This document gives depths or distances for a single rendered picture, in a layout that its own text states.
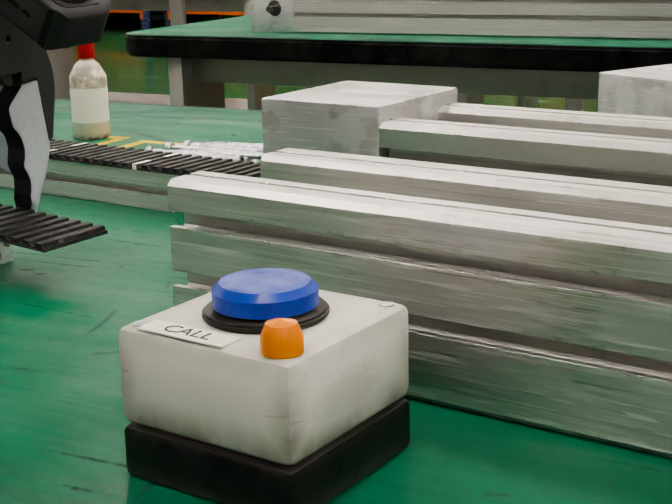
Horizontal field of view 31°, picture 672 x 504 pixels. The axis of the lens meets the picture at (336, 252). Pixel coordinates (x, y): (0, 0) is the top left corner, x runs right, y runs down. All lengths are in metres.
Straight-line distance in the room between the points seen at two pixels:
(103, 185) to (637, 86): 0.40
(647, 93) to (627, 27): 1.33
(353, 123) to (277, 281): 0.31
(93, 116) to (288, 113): 0.48
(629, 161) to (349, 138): 0.18
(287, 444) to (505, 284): 0.12
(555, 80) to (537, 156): 1.53
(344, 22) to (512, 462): 1.94
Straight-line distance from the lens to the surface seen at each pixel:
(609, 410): 0.48
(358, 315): 0.45
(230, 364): 0.41
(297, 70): 2.42
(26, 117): 0.76
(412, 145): 0.72
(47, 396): 0.55
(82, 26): 0.67
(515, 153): 0.68
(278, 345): 0.40
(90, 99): 1.22
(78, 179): 0.96
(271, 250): 0.55
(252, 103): 4.72
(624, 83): 0.88
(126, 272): 0.74
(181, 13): 4.19
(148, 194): 0.90
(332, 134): 0.75
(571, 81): 2.20
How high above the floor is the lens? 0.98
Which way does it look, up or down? 15 degrees down
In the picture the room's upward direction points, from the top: 1 degrees counter-clockwise
